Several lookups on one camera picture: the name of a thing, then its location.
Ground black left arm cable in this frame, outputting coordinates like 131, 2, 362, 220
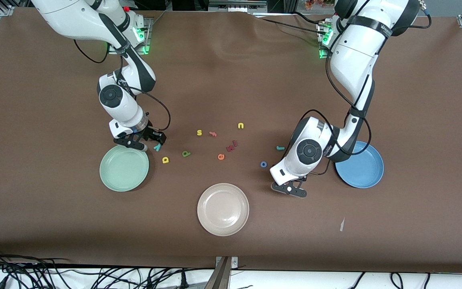
303, 0, 433, 177

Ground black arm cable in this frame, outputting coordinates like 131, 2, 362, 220
303, 0, 433, 177
73, 36, 172, 132

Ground tangled black floor cables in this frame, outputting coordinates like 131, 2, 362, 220
0, 247, 215, 289

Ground metal table bracket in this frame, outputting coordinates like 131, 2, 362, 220
205, 256, 239, 289

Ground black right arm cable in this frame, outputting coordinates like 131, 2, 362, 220
73, 36, 172, 132

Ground light green plate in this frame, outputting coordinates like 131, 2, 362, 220
99, 144, 150, 192

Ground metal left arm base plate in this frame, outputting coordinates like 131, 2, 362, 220
317, 20, 336, 60

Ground blue plate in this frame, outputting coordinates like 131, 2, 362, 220
335, 140, 385, 189

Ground black table cable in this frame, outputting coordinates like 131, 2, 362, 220
253, 12, 328, 37

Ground beige plate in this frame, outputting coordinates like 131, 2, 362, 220
197, 183, 250, 236

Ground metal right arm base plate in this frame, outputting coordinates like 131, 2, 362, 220
109, 16, 153, 55

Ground grey metal rack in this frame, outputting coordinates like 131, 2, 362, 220
209, 0, 268, 12

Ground orange artificial flowers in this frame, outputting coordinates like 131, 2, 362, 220
304, 0, 336, 11

